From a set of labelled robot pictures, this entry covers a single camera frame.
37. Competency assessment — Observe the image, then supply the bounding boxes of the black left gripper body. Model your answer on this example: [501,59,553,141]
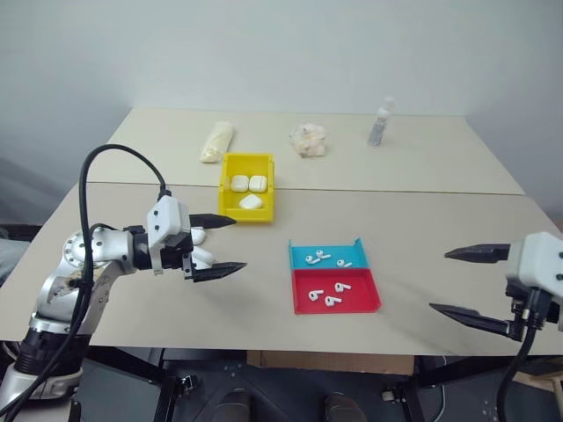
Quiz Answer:
[160,228,195,281]

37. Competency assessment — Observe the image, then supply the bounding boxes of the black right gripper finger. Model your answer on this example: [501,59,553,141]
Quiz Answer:
[443,244,512,264]
[429,302,515,338]

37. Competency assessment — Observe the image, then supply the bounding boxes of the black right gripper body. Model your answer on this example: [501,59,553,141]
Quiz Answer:
[505,280,563,342]

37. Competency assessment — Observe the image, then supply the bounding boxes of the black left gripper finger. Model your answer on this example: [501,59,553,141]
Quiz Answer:
[193,261,248,283]
[188,213,238,229]

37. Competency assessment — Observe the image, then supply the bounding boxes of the yellow plastic bin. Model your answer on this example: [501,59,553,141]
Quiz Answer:
[217,152,277,224]

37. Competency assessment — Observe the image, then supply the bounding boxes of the brown cardboard box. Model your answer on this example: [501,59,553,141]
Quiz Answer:
[245,350,415,375]

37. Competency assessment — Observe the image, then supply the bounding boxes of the rolled clear plastic bag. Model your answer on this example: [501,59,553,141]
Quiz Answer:
[199,121,236,164]

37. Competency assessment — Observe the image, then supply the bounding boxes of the blue plastic tray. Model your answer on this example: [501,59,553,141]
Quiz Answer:
[288,236,370,270]

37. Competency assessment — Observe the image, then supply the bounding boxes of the red plastic tray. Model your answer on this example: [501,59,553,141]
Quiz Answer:
[291,267,382,316]

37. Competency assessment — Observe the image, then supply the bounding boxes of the crumpled clear plastic bag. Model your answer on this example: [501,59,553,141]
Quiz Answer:
[289,123,329,159]

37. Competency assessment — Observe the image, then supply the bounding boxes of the dark rounded shape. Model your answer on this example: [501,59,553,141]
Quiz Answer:
[217,389,252,422]
[324,393,369,422]

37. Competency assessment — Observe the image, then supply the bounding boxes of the clear plastic bottle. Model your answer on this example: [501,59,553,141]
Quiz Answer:
[367,96,396,148]

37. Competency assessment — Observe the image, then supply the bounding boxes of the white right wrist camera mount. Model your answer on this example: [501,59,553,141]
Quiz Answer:
[504,231,563,305]

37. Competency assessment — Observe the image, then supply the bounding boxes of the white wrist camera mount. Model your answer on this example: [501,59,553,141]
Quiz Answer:
[504,231,563,305]
[146,195,191,276]

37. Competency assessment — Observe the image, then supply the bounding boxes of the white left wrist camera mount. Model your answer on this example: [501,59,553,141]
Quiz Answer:
[146,195,191,276]

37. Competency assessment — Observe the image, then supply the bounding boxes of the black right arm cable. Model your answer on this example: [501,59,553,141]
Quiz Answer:
[496,287,556,422]

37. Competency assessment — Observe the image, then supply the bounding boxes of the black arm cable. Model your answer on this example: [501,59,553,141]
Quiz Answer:
[0,144,173,422]
[496,287,556,422]

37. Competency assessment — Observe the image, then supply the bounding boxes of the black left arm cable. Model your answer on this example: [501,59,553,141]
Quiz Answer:
[0,144,173,422]

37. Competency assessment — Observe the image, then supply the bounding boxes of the black metal table frame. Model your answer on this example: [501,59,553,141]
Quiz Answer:
[69,346,529,422]

